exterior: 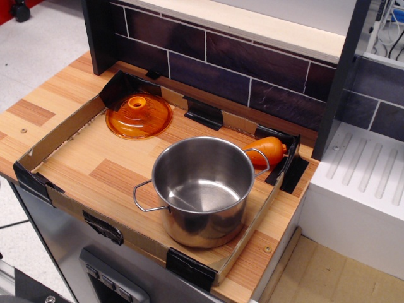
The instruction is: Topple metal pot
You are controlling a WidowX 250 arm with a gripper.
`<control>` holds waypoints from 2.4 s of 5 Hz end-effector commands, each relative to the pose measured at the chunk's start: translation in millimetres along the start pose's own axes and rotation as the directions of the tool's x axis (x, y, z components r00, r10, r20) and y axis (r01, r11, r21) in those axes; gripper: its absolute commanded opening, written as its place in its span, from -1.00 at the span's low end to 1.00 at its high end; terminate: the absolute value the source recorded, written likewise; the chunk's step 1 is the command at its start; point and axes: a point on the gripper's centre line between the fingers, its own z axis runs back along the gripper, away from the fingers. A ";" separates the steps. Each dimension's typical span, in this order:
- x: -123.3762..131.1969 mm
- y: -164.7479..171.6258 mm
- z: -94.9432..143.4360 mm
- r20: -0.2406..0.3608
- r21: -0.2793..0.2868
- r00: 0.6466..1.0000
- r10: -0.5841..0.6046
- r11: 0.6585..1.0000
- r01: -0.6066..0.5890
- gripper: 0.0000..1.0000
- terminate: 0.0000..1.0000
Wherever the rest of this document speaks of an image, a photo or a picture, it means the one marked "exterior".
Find dark tiled backsplash shelf unit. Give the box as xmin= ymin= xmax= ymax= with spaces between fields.
xmin=82 ymin=1 xmax=355 ymax=159

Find orange plastic toy carrot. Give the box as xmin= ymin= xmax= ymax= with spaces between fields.
xmin=244 ymin=136 xmax=287 ymax=166

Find grey toy oven front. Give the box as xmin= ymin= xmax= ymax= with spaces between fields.
xmin=11 ymin=184 xmax=219 ymax=302

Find white dish drainer counter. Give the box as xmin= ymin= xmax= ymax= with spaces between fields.
xmin=299 ymin=123 xmax=403 ymax=278

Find stainless steel metal pot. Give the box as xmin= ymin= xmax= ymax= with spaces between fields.
xmin=149 ymin=136 xmax=259 ymax=249

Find white cables in background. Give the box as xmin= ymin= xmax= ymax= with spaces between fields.
xmin=365 ymin=0 xmax=404 ymax=59

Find cardboard fence with black tape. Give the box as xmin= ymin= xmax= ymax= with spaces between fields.
xmin=13 ymin=71 xmax=312 ymax=300

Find black caster wheel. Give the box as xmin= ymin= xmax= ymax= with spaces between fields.
xmin=10 ymin=0 xmax=31 ymax=23

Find orange transparent pot lid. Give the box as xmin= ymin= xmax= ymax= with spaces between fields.
xmin=105 ymin=93 xmax=172 ymax=140

